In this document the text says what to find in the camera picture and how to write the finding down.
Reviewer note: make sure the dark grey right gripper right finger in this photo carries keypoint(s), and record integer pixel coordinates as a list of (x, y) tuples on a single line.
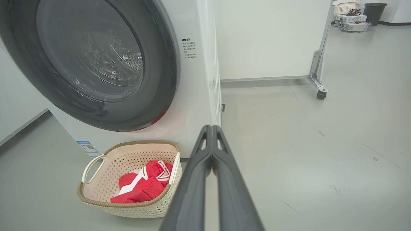
[(234, 199)]

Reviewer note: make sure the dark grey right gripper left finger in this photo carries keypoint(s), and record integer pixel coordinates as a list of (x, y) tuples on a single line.
[(189, 192)]

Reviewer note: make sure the red garment with white trim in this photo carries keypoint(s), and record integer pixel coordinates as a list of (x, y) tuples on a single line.
[(144, 189)]

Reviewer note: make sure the dark round washing machine door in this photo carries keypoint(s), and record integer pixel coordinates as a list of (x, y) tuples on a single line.
[(160, 80)]

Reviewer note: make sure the cream perforated laundry basket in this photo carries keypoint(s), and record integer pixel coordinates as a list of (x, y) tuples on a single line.
[(106, 179)]

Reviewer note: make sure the white washing machine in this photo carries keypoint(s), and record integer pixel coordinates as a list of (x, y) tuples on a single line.
[(192, 96)]

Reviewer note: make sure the steel washing machine drum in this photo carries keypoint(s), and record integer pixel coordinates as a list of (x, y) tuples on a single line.
[(118, 61)]

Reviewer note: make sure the white woven storage basket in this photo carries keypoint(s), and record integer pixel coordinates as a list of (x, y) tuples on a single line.
[(344, 9)]

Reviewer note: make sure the blue energy label sticker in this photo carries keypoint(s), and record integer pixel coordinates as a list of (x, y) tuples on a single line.
[(87, 149)]

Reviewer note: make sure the printed text notice label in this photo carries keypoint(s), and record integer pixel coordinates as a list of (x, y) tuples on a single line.
[(188, 48)]

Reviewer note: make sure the grey partition foot with caster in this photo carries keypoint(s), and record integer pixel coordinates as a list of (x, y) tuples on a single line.
[(318, 77)]

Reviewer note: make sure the white partition panel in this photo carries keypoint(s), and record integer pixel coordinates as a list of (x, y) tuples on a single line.
[(266, 38)]

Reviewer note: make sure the grey electronic equipment box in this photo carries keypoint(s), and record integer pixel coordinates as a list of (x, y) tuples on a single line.
[(354, 27)]

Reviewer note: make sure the white electronic equipment box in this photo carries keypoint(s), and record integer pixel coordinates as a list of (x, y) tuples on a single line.
[(351, 19)]

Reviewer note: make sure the black trash bin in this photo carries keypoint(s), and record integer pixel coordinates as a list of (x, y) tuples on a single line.
[(375, 14)]

